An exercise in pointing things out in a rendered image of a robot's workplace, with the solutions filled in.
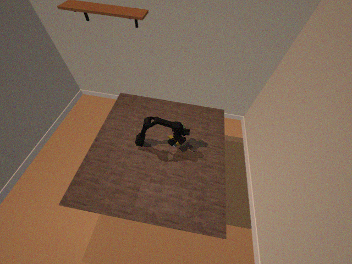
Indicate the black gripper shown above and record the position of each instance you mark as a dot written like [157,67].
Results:
[173,140]

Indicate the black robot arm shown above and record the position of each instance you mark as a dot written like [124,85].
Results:
[177,127]

